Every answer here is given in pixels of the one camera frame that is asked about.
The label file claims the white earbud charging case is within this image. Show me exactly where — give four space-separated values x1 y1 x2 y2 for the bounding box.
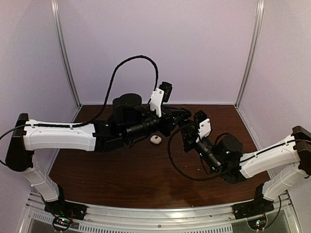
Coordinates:
150 135 162 145

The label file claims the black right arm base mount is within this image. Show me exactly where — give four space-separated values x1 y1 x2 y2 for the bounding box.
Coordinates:
232 184 274 231

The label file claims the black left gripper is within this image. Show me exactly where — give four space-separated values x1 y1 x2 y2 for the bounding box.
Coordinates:
123 106 187 142

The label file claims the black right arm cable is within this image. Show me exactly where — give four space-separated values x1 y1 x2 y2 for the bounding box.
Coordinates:
167 121 311 182

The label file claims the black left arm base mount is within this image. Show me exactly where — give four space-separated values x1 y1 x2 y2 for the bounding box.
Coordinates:
41 185 87 232

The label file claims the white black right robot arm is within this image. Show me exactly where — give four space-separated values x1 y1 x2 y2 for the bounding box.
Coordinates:
179 120 311 215

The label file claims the aluminium frame post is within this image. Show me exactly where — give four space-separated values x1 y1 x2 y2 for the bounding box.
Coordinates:
235 0 265 108
51 0 82 108

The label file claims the right aluminium frame post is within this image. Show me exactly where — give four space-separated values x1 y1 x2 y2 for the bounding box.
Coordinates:
235 0 265 108

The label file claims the left aluminium frame post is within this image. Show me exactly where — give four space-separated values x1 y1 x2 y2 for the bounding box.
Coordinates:
51 0 82 108

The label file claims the black earbud charging case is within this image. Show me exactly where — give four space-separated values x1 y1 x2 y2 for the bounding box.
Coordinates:
182 108 192 121

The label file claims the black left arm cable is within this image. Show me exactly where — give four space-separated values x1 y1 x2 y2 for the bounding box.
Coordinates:
0 55 160 166

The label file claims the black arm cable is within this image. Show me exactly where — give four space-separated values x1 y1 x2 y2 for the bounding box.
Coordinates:
0 55 160 166
167 121 311 182

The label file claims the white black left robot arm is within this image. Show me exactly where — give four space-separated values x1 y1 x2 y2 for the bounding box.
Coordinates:
4 93 191 216

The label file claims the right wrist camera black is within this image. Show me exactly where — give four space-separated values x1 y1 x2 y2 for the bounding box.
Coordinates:
193 110 212 143

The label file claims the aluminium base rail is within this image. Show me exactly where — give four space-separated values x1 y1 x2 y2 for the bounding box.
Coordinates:
17 192 302 233

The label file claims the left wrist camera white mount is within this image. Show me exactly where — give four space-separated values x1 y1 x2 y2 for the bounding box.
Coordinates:
149 82 173 117

